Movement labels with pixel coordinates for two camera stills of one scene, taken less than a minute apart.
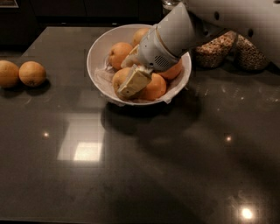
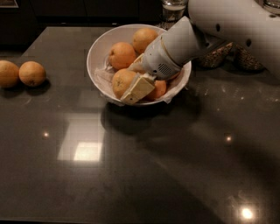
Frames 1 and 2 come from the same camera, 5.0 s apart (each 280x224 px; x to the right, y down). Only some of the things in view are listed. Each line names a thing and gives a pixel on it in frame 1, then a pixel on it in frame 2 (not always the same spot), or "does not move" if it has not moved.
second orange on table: (31, 73) does not move
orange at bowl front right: (156, 87) does not move
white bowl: (102, 72) does not move
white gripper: (153, 53) to (157, 61)
